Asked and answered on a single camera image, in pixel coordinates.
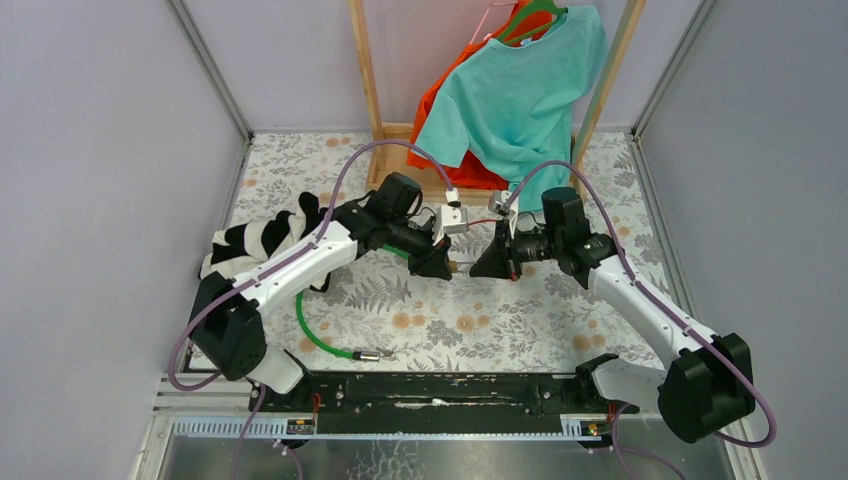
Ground orange garment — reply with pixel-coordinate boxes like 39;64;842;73
405;0;564;192

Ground teal t-shirt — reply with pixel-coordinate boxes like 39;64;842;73
415;5;608;211

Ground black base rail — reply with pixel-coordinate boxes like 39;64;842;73
249;371;617;435

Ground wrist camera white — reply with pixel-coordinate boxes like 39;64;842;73
488;190;519;218
433;188;469;245

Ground wooden clothes rack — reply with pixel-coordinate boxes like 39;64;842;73
347;0;646;201

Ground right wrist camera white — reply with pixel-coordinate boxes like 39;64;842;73
488;190;519;218

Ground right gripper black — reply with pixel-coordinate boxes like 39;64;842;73
468;217;561;282

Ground floral table mat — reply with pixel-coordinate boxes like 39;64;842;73
231;133;660;372

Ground black white striped cloth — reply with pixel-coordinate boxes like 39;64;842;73
198;192;327;280

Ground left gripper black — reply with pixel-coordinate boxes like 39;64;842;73
385;215;454;282

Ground green hanger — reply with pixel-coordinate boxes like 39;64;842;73
496;0;569;45

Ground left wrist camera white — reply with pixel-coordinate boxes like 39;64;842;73
433;188;469;245

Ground green cable lock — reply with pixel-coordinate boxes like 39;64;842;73
295;243;412;363

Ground red cable lock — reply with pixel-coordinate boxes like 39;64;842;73
468;218;500;227

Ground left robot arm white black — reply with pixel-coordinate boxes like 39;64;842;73
184;173;465;411

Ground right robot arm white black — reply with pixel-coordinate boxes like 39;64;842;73
470;187;756;443

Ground pink hanger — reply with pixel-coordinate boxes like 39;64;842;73
468;1;517;45

